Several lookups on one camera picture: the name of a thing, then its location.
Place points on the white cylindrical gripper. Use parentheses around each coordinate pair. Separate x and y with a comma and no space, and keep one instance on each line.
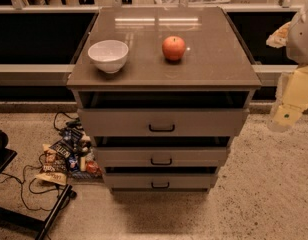
(301,40)

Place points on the grey drawer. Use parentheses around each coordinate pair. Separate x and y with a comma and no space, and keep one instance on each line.
(160,157)
(162,122)
(160,181)

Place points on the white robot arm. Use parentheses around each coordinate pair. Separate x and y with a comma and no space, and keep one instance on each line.
(294,36)

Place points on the grey top drawer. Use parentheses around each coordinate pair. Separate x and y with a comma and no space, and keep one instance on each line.
(162,122)

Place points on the grey drawer cabinet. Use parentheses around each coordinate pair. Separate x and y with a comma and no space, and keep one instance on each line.
(214,73)

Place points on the grey bottom drawer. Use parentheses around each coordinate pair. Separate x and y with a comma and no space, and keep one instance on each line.
(160,181)

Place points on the red apple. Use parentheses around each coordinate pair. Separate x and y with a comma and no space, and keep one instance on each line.
(173,48)

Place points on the white ceramic bowl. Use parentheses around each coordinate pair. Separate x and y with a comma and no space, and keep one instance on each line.
(109,56)

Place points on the red snack packet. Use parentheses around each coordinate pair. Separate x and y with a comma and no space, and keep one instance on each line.
(93,168)

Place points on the dark blue snack bag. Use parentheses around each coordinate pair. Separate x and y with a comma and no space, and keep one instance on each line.
(70,138)

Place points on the tan chip bag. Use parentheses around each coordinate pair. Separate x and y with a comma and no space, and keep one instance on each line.
(54,167)

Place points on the grey horizontal rail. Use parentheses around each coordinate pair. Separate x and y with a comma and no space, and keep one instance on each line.
(35,74)

